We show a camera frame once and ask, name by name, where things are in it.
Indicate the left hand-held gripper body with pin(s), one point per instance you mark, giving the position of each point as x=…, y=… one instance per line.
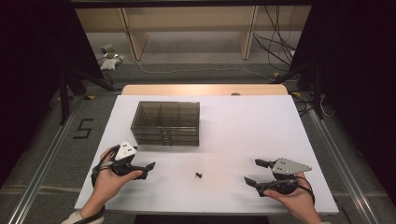
x=125, y=151

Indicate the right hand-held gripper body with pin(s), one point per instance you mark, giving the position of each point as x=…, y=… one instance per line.
x=289, y=166

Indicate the smoky transparent drawer box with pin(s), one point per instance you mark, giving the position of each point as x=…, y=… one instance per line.
x=165, y=119

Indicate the person's right hand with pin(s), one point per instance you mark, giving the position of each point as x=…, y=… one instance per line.
x=295, y=202

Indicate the person's left hand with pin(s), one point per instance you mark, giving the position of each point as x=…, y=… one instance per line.
x=107, y=183

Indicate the white table board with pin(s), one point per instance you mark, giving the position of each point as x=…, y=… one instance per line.
x=243, y=130

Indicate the wooden table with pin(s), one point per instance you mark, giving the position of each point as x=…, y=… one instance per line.
x=186, y=89

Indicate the black metal stand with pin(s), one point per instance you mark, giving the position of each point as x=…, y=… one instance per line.
x=317, y=93
x=64, y=99

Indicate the white crumpled bag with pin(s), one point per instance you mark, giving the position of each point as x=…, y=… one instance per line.
x=109, y=63

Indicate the small grey box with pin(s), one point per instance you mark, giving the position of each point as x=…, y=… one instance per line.
x=107, y=48

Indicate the black curtain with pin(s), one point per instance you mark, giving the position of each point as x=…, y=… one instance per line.
x=34, y=77
x=358, y=77

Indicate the light wooden shelf unit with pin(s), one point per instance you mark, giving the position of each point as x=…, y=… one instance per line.
x=186, y=18

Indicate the aluminium floor rail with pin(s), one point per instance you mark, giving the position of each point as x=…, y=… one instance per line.
x=40, y=168
x=342, y=161

